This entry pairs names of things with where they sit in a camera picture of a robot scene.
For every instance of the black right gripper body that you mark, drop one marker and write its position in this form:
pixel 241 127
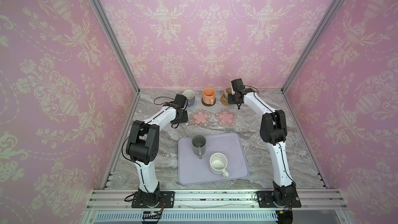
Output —
pixel 235 98

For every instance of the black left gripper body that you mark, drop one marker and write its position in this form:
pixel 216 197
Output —
pixel 183 117

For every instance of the yellow beige mug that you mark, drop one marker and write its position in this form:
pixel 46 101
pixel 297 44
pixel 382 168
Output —
pixel 227 92

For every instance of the woven rattan round coaster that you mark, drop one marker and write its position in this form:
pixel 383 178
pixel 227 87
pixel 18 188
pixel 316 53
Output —
pixel 224 102

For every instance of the blue woven round coaster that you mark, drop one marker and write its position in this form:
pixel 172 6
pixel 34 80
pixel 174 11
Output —
pixel 192 106

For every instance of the pink flower silicone coaster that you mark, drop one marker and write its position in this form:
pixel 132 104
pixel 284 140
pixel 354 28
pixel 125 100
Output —
pixel 226 118

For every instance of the orange mug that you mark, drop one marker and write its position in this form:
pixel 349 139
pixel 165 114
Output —
pixel 209 96

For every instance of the grey green mug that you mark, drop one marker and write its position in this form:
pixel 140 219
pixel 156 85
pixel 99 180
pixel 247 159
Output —
pixel 199 145

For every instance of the white cream mug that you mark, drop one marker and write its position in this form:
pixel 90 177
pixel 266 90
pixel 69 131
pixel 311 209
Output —
pixel 218 163

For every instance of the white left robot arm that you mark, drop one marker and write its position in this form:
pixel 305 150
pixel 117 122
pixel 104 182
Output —
pixel 142 147

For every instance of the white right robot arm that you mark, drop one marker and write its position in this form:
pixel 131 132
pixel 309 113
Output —
pixel 273 131

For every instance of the lilac plastic tray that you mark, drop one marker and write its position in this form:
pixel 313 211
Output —
pixel 192 170

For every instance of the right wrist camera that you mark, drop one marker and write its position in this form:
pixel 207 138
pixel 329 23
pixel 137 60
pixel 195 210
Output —
pixel 237 85

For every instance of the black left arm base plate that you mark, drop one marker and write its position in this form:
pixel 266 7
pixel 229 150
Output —
pixel 153 200

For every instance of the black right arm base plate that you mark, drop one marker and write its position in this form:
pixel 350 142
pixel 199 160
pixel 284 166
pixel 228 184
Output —
pixel 272 199

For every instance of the aluminium front frame rail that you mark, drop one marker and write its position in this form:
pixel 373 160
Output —
pixel 217 199

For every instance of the white perforated cable duct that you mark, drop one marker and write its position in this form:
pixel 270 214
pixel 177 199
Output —
pixel 174 216

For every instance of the aluminium corner frame post right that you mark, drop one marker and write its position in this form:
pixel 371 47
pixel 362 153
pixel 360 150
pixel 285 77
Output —
pixel 327 18

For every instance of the aluminium corner frame post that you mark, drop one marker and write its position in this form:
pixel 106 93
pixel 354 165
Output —
pixel 105 24
pixel 327 18

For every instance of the aluminium corner frame post left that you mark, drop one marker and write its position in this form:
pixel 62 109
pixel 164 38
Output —
pixel 105 24

